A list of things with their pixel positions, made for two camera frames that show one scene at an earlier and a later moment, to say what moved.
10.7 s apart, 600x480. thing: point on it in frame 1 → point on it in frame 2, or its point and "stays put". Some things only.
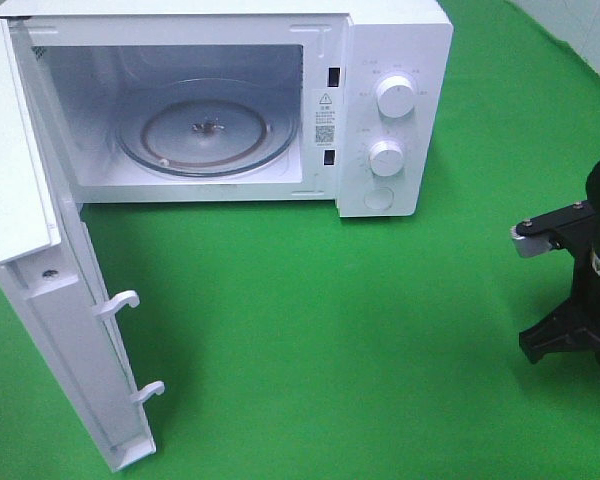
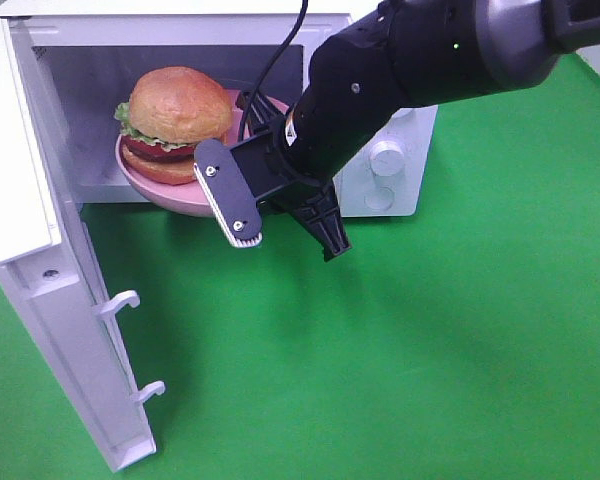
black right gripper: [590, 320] → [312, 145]
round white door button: [378, 199] stays put
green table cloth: [295, 343] stays put
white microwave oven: [39, 249] stays put
